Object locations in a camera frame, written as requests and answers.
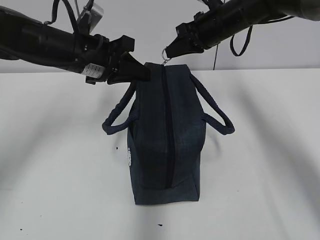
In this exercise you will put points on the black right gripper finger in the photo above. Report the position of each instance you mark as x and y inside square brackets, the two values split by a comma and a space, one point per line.
[194, 49]
[180, 47]

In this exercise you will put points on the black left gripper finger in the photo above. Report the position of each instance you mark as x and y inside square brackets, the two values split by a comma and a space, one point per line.
[127, 69]
[122, 44]

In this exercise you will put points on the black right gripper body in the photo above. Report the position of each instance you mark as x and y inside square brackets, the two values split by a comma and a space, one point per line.
[196, 30]

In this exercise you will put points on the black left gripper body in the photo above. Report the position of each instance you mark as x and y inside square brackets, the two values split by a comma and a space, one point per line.
[98, 58]

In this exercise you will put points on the dark blue fabric lunch bag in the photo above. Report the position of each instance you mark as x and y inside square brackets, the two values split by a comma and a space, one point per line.
[166, 119]

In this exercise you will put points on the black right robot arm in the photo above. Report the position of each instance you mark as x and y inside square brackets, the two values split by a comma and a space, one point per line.
[225, 19]

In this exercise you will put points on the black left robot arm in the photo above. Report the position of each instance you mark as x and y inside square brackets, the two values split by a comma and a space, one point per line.
[27, 39]

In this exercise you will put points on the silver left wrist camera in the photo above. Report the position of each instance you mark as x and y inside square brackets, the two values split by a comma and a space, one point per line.
[89, 17]

